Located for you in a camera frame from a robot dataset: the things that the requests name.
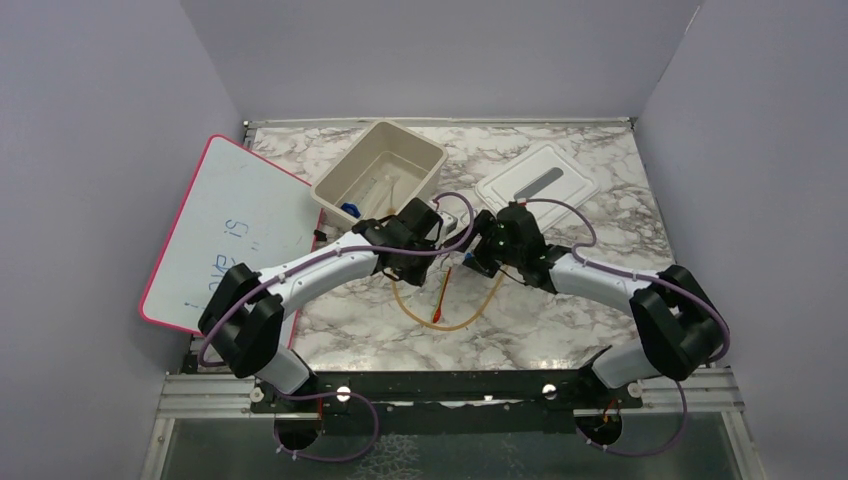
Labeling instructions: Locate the black table edge rail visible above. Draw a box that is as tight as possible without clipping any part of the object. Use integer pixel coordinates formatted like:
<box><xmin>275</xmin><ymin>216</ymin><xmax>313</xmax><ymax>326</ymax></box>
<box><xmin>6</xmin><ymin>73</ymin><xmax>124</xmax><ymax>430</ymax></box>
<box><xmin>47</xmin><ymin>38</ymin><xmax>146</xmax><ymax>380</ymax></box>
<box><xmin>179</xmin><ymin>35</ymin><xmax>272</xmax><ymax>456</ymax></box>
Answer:
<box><xmin>182</xmin><ymin>367</ymin><xmax>644</xmax><ymax>439</ymax></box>

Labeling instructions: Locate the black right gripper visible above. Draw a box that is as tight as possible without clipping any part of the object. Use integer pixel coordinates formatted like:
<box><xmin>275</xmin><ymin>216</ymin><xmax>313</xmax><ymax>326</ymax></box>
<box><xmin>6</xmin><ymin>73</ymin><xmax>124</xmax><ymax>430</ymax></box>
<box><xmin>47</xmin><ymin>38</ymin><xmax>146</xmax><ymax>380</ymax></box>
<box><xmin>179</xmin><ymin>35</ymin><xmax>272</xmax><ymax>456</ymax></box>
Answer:
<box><xmin>444</xmin><ymin>209</ymin><xmax>524</xmax><ymax>278</ymax></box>

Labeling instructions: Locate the white bin lid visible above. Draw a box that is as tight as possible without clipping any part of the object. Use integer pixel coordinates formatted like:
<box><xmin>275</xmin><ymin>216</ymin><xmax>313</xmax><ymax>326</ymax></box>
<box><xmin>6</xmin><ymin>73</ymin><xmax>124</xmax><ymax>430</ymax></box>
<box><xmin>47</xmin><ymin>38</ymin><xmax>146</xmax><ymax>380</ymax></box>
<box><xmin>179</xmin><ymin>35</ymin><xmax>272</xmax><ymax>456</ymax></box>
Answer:
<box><xmin>474</xmin><ymin>141</ymin><xmax>600</xmax><ymax>231</ymax></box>

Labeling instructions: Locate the yellow rubber tube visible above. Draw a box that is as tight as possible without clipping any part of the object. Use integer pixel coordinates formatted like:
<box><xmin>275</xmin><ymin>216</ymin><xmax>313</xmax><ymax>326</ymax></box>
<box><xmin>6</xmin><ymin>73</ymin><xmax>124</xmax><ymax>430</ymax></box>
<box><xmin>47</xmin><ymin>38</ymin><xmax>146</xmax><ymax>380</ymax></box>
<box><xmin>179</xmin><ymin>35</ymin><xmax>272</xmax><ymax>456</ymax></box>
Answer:
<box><xmin>390</xmin><ymin>266</ymin><xmax>506</xmax><ymax>333</ymax></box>

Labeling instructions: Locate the red rainbow measuring spoon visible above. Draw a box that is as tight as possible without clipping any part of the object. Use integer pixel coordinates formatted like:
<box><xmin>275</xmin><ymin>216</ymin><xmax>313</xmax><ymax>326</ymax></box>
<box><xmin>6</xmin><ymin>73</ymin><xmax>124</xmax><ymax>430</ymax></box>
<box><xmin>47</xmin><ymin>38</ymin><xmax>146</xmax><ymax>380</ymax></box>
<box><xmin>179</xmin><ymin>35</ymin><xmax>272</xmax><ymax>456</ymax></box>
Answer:
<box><xmin>431</xmin><ymin>267</ymin><xmax>452</xmax><ymax>324</ymax></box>

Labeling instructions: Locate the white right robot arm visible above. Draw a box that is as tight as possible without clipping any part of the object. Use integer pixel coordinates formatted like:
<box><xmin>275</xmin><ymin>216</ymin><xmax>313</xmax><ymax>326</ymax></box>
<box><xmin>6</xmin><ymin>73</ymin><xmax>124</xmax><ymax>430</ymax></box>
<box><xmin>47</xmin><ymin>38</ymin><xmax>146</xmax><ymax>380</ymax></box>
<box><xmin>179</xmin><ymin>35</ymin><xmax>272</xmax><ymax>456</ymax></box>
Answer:
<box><xmin>449</xmin><ymin>202</ymin><xmax>730</xmax><ymax>407</ymax></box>

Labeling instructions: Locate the brown test tube brush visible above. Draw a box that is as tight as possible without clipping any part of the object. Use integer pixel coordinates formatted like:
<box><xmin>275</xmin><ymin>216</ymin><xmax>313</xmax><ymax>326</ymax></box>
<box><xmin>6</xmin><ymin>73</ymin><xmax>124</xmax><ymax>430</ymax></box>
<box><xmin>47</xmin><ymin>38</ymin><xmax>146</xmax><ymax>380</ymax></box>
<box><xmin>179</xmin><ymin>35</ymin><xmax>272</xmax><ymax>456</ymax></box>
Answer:
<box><xmin>385</xmin><ymin>175</ymin><xmax>398</xmax><ymax>215</ymax></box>

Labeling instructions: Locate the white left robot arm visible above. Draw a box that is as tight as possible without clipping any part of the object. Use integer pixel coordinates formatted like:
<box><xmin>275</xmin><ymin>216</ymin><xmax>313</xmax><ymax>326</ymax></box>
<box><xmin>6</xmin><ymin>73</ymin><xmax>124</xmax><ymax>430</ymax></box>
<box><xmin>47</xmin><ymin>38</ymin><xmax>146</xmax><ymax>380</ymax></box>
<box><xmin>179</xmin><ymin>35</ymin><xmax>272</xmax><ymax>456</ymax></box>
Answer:
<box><xmin>197</xmin><ymin>199</ymin><xmax>457</xmax><ymax>411</ymax></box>

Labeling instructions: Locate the pink-framed whiteboard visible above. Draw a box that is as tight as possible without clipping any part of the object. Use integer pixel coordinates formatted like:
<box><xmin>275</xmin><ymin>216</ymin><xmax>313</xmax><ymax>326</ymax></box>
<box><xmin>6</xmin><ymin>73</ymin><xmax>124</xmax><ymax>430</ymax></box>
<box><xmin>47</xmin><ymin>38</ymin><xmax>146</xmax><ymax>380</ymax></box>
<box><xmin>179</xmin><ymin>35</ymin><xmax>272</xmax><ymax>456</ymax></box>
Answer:
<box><xmin>139</xmin><ymin>135</ymin><xmax>322</xmax><ymax>333</ymax></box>

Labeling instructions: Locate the beige plastic bin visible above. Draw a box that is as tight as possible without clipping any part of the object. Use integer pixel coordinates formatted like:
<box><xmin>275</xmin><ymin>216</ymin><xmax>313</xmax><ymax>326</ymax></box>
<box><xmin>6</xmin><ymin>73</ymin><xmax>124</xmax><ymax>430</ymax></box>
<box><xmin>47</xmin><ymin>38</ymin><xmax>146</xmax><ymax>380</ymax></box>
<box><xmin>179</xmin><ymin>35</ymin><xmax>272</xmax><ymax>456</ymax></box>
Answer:
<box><xmin>311</xmin><ymin>120</ymin><xmax>448</xmax><ymax>230</ymax></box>

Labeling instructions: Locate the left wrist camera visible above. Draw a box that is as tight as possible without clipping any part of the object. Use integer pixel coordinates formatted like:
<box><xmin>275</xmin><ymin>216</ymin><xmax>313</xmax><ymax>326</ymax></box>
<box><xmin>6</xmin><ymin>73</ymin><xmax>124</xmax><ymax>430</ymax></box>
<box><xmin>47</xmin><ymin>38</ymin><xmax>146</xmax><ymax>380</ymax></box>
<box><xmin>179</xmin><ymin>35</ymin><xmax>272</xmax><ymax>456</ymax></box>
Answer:
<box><xmin>438</xmin><ymin>211</ymin><xmax>458</xmax><ymax>236</ymax></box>

